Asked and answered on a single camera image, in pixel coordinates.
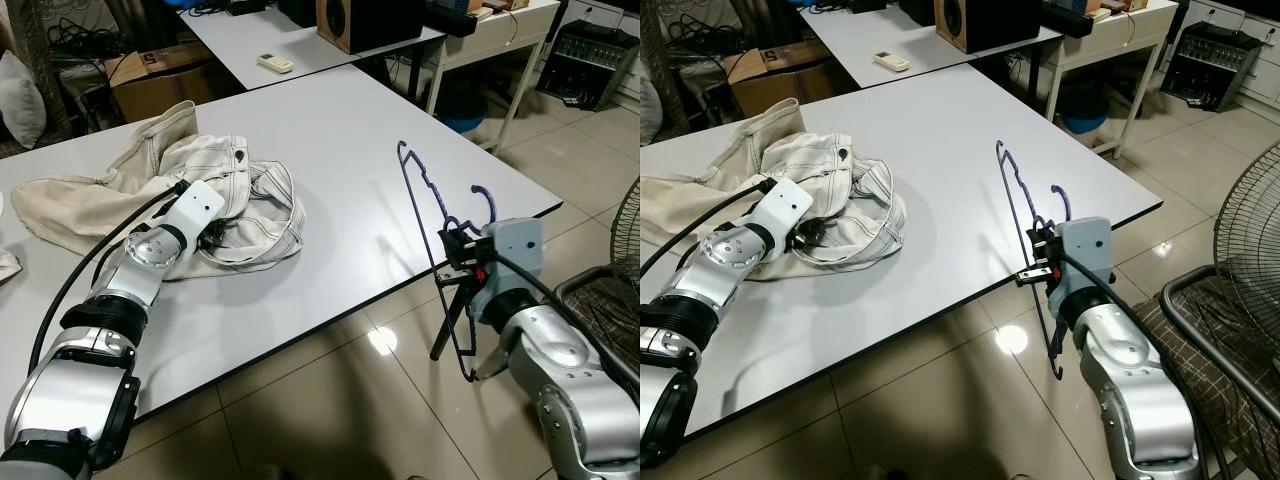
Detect purple wire hanger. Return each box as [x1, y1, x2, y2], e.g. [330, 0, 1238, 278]
[396, 140, 501, 383]
[995, 138, 1073, 383]

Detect beige trousers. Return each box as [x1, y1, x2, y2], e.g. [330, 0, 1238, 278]
[640, 100, 908, 283]
[10, 100, 307, 283]

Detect brown checked chair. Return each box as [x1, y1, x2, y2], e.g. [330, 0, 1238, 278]
[553, 262, 641, 351]
[1158, 262, 1280, 480]

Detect blue plastic basin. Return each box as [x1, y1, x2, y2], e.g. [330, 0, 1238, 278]
[437, 95, 493, 136]
[1060, 95, 1111, 136]

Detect brown cardboard box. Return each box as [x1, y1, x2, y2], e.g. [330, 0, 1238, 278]
[725, 40, 806, 119]
[105, 42, 216, 123]

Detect grey pillow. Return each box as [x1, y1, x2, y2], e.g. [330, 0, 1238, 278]
[640, 75, 666, 146]
[0, 50, 48, 151]

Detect black audio amplifier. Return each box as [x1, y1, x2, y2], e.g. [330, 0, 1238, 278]
[537, 18, 639, 111]
[1160, 20, 1263, 113]

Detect wooden loudspeaker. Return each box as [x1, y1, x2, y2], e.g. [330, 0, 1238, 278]
[935, 0, 1043, 56]
[316, 0, 426, 56]

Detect white wooden desk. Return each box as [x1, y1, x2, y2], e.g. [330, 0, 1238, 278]
[1040, 0, 1181, 161]
[430, 0, 563, 151]

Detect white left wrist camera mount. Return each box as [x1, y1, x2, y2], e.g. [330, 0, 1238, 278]
[160, 181, 227, 251]
[745, 178, 813, 251]

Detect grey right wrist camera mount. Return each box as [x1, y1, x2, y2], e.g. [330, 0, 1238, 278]
[482, 217, 547, 301]
[1055, 217, 1113, 301]

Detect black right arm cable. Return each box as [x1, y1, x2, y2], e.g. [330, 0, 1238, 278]
[1060, 255, 1236, 480]
[488, 252, 641, 386]

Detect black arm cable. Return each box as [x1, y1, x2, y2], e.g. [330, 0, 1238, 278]
[28, 178, 191, 376]
[488, 252, 641, 386]
[1060, 255, 1236, 480]
[640, 178, 773, 276]

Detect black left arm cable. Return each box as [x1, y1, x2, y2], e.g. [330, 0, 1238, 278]
[28, 178, 191, 376]
[640, 178, 773, 276]

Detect standing fan wire grille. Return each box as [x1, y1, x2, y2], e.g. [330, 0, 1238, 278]
[1213, 140, 1280, 336]
[608, 175, 641, 276]

